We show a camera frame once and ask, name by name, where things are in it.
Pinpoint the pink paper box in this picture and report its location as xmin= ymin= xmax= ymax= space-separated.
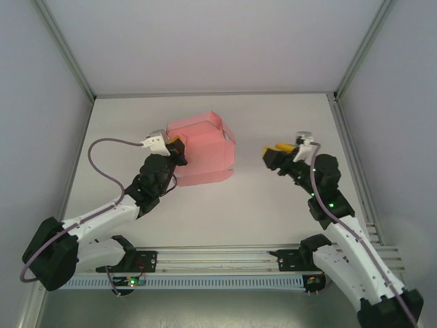
xmin=166 ymin=111 xmax=237 ymax=187

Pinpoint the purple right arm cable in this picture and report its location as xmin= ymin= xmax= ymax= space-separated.
xmin=310 ymin=142 xmax=419 ymax=328

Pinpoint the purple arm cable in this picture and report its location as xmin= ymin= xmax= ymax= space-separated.
xmin=310 ymin=142 xmax=419 ymax=328
xmin=19 ymin=137 xmax=144 ymax=299

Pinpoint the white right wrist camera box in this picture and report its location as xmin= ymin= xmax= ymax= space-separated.
xmin=293 ymin=131 xmax=320 ymax=162

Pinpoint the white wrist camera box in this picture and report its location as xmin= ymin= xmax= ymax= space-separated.
xmin=293 ymin=131 xmax=320 ymax=162
xmin=141 ymin=128 xmax=171 ymax=157

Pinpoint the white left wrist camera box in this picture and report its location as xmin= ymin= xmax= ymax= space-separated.
xmin=141 ymin=128 xmax=171 ymax=157

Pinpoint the aluminium table side rail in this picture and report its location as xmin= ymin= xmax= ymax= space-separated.
xmin=327 ymin=95 xmax=382 ymax=245

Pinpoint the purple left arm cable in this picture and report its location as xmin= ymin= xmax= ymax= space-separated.
xmin=19 ymin=137 xmax=144 ymax=299

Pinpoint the aluminium frame crossbar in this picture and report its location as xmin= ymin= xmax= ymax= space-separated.
xmin=91 ymin=91 xmax=337 ymax=100

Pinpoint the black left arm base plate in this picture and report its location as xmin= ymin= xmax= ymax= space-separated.
xmin=132 ymin=250 xmax=158 ymax=274

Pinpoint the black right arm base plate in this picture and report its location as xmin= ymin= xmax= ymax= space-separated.
xmin=269 ymin=249 xmax=325 ymax=273

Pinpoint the aluminium mounting rail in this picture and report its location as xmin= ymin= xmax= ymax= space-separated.
xmin=68 ymin=244 xmax=406 ymax=274

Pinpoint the aluminium frame post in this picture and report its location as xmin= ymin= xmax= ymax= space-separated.
xmin=333 ymin=0 xmax=393 ymax=103
xmin=33 ymin=0 xmax=96 ymax=103

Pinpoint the white slotted cable tray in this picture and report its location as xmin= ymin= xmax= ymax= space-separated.
xmin=64 ymin=275 xmax=305 ymax=291

